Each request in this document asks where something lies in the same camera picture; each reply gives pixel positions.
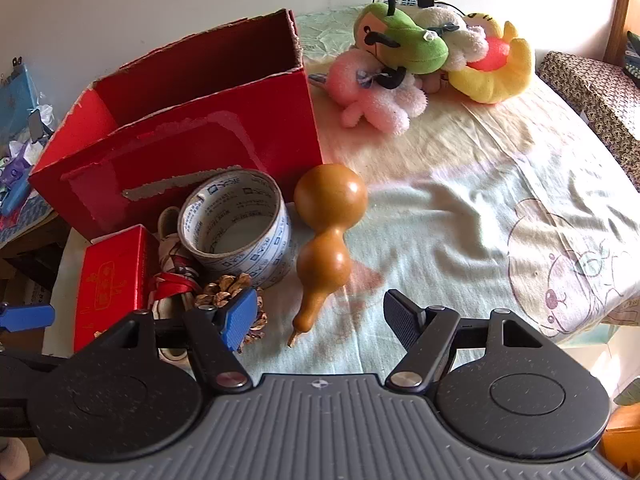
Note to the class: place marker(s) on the blue checked towel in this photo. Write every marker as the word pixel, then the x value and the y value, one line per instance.
pixel 22 225

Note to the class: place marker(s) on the purple toy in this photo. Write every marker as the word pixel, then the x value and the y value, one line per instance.
pixel 12 170

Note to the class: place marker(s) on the small grey phone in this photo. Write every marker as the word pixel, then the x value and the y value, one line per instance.
pixel 36 125

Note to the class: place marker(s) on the red plush ball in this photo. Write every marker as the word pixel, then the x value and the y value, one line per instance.
pixel 492 55

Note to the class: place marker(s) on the white power strip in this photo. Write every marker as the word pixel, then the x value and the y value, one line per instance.
pixel 407 0

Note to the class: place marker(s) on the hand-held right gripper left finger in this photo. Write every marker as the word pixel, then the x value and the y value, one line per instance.
pixel 240 317

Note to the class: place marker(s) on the white plush toy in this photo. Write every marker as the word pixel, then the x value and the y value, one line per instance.
pixel 465 45

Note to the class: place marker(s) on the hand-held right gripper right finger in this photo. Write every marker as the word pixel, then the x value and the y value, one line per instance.
pixel 402 320

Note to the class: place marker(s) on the printed tape roll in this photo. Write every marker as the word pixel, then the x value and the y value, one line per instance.
pixel 270 245

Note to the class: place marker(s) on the beige shoe with patterned cloth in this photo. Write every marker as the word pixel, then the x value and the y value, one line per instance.
pixel 172 255

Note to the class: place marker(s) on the patterned fabric box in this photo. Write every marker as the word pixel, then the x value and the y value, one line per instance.
pixel 590 90

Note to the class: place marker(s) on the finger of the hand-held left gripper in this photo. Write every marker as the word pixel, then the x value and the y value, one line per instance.
pixel 27 317
pixel 30 364

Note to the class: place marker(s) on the green plush toy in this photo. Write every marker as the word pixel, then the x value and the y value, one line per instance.
pixel 415 45

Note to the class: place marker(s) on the pine cone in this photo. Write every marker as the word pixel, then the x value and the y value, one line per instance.
pixel 225 285

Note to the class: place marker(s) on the yellow plush toy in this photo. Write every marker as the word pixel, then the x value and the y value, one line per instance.
pixel 500 85

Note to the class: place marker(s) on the small red gift box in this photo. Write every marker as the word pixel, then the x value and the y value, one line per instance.
pixel 110 280

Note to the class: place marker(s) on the blue paper bag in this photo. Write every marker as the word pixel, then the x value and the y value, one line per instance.
pixel 20 95

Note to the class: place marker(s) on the brown gourd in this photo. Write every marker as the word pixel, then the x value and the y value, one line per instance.
pixel 330 195

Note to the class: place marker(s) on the printed bear blanket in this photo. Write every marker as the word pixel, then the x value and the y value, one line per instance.
pixel 450 185

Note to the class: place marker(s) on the wooden bed post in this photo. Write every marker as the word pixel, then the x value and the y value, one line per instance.
pixel 622 10

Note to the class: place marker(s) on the pink plush toy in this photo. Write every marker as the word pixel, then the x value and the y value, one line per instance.
pixel 380 105

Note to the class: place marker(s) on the large red cardboard box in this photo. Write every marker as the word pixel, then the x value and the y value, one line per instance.
pixel 225 135

